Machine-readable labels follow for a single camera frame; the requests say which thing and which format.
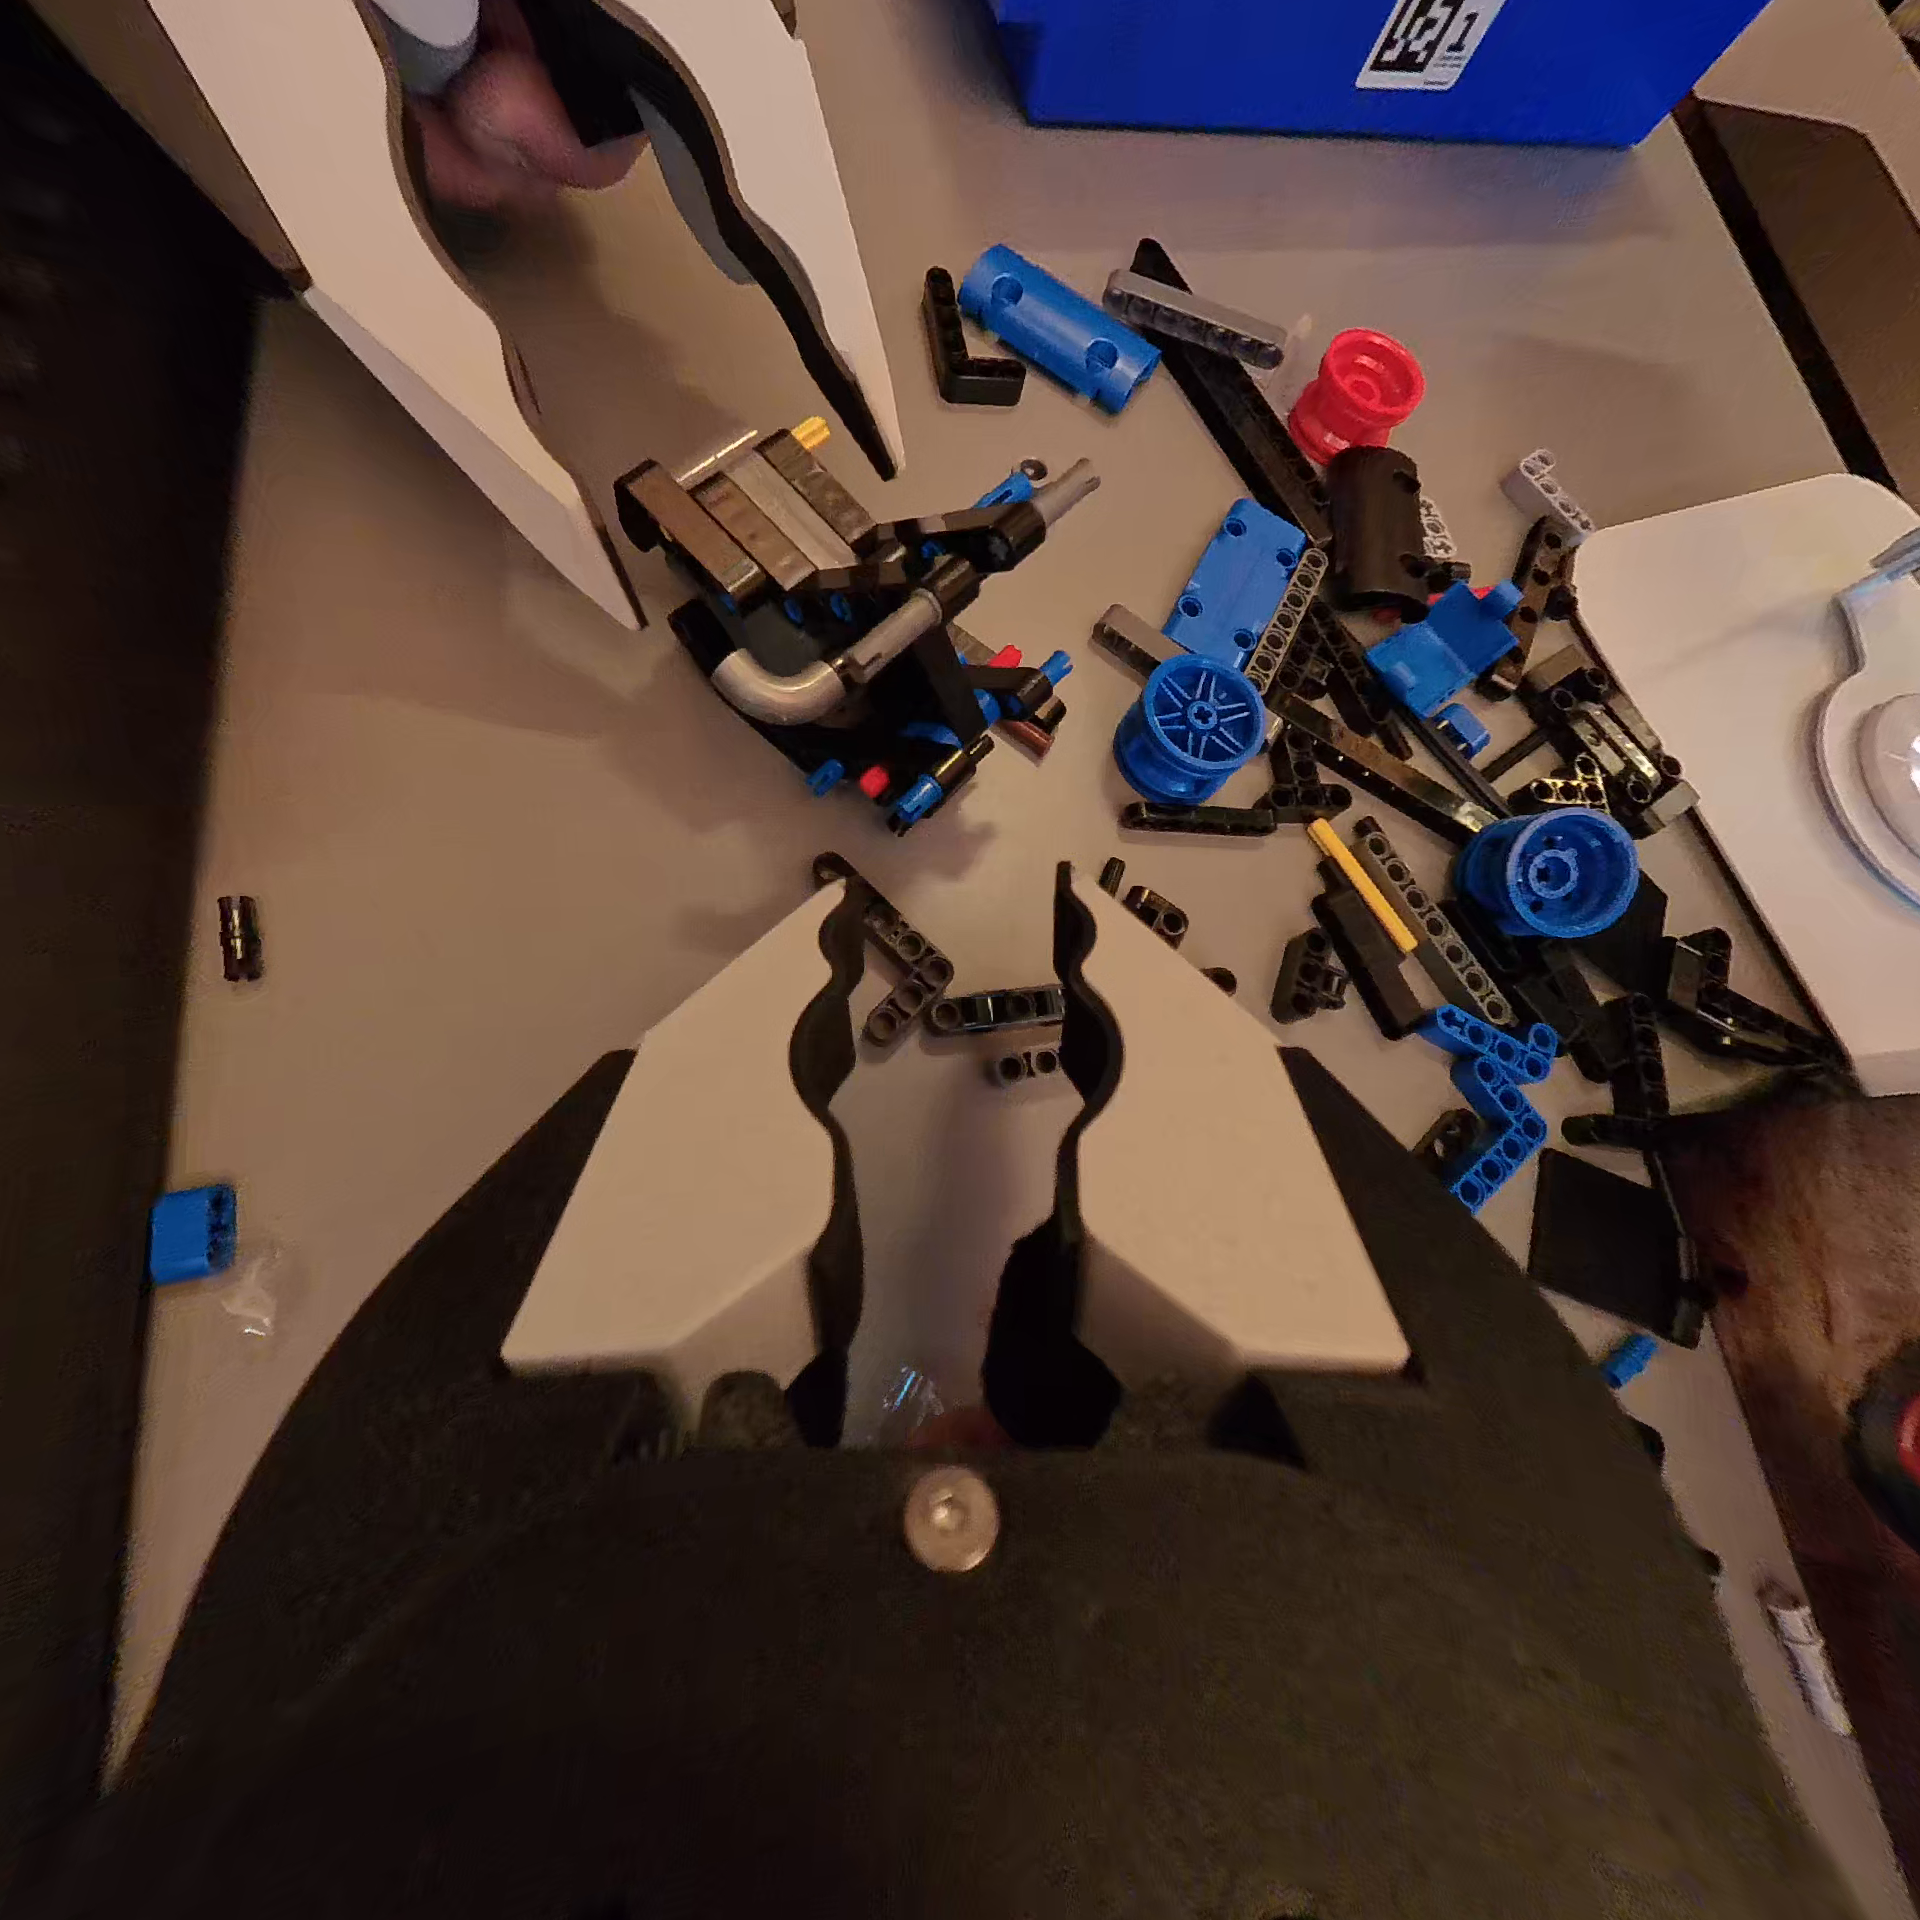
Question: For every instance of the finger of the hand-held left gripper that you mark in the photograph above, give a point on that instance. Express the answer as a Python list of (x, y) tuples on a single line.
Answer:
[(300, 151), (780, 179)]

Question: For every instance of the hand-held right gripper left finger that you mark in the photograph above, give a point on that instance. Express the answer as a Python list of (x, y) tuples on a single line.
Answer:
[(673, 1216)]

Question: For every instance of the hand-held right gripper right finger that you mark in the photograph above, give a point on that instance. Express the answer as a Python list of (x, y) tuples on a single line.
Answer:
[(1244, 1216)]

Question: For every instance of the partly built toy chassis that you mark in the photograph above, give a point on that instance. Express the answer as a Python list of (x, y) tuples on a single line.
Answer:
[(841, 630)]

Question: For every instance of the blue angled toy beam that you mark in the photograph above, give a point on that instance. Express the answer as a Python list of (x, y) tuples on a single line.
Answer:
[(1495, 1148), (1487, 1042)]

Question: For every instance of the blue curved toy panel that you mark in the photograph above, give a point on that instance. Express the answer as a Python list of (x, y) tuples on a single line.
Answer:
[(1056, 327), (1238, 584)]

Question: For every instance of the black square toy panel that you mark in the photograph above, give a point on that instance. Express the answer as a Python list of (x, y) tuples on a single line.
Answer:
[(1612, 1246)]

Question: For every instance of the blue toy pin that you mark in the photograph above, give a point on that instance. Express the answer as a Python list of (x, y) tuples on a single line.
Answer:
[(1627, 1360)]

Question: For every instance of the small clear plastic bag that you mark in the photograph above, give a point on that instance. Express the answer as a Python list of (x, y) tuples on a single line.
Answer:
[(254, 1295)]

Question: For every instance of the dark grey toy beam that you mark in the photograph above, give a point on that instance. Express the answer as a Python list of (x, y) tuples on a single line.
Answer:
[(1200, 316)]

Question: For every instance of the blue toy block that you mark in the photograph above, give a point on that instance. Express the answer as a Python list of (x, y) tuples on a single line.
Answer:
[(191, 1232)]

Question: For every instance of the blue spoked toy wheel rim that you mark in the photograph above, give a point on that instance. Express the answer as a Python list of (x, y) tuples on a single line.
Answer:
[(1188, 726)]

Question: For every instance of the blue storage bin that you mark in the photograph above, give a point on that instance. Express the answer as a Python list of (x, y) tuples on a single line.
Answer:
[(1274, 60)]

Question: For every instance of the black toy axle pin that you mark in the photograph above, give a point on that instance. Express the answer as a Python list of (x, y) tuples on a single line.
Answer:
[(241, 940)]

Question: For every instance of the pile of black toy beams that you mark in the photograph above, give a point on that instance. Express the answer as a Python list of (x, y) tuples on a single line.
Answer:
[(1244, 404)]

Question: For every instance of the brown toy axle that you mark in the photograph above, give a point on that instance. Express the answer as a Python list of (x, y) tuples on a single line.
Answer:
[(1033, 736)]

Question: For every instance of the blue toy fender piece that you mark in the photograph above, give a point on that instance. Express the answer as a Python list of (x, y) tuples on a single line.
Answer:
[(1440, 653)]

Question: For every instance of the printed toy truck box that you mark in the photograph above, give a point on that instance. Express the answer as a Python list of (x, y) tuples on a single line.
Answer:
[(1829, 1351)]

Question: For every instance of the red toy wheel rim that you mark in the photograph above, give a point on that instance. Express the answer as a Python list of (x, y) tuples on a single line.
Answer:
[(1359, 392)]

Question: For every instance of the black dimpled mat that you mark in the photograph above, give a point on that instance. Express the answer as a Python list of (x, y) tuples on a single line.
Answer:
[(107, 750)]

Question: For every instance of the black toy cylinder piece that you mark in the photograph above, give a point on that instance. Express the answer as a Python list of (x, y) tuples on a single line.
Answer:
[(1375, 524)]

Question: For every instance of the light grey toy beam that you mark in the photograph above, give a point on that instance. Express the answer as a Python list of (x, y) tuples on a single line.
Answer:
[(1440, 527)]

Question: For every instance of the white toy axle pin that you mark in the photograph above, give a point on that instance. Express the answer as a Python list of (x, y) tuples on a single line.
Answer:
[(1807, 1663)]

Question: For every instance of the grey angled toy beam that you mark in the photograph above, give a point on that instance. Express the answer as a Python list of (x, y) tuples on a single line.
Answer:
[(1549, 489)]

